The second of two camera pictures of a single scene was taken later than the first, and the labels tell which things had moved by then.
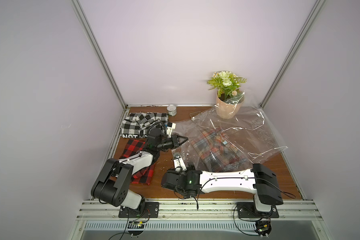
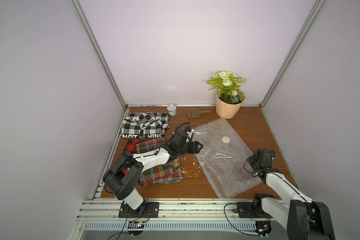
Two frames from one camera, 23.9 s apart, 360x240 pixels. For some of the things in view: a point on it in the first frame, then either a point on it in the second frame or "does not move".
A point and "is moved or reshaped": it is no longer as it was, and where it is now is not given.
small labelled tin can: (172, 110) does not move
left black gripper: (173, 142) -> (192, 147)
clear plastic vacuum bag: (228, 136) is moved or reshaped
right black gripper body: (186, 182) -> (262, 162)
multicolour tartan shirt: (218, 150) -> (169, 173)
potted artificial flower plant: (230, 98) does not move
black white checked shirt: (137, 124) does not move
